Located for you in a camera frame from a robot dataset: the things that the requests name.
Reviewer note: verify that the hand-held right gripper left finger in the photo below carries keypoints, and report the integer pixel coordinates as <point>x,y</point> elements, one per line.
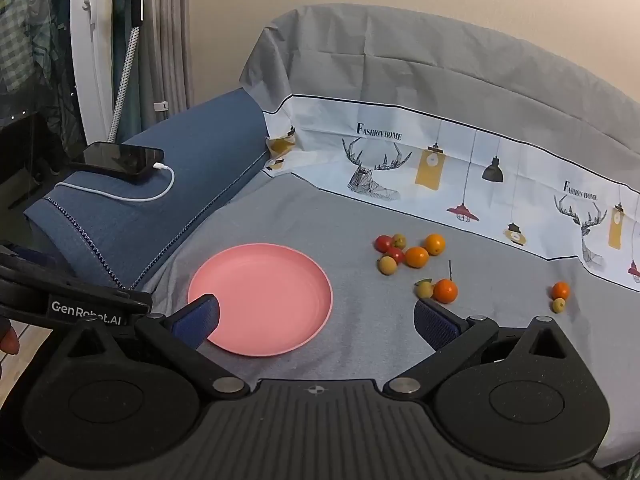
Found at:
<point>202,317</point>

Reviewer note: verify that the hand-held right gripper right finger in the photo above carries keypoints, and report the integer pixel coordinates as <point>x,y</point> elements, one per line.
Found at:
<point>435,325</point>

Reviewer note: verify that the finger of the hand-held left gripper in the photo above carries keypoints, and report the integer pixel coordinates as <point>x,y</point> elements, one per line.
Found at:
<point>60,277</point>

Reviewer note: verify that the mandarin orange with stem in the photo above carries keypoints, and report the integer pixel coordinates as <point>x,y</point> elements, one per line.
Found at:
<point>445,291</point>

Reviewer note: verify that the small yellow-green fruit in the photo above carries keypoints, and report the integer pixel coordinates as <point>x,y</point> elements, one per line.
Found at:
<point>399,239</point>
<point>558,305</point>
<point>424,289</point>
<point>387,265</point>

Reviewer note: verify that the pink plate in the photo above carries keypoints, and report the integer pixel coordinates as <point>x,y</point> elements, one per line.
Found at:
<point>265,300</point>

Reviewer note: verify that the small mandarin orange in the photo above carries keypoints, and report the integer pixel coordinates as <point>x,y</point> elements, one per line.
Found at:
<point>434,244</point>
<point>560,290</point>
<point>416,257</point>

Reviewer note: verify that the red cherry tomato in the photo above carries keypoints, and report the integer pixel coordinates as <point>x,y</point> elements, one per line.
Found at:
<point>383,243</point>
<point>396,256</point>

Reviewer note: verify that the person's left hand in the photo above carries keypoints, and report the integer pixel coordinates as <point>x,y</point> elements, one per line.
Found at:
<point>8,342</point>

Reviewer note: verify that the blue sofa armrest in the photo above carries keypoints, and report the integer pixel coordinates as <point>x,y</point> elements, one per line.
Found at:
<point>165,195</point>

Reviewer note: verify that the black smartphone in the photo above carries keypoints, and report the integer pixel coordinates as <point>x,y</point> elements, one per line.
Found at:
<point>120,157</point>

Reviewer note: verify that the white curtain clip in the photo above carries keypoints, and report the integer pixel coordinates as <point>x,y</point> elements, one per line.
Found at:
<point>160,106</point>

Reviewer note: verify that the grey printed bedsheet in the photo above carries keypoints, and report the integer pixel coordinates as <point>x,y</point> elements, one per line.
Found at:
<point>450,110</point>

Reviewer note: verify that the grey curtain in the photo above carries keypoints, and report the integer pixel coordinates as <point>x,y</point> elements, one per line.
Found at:
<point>167,45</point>

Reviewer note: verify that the plaid hanging clothing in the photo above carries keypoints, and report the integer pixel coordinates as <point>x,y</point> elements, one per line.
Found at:
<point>22,20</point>

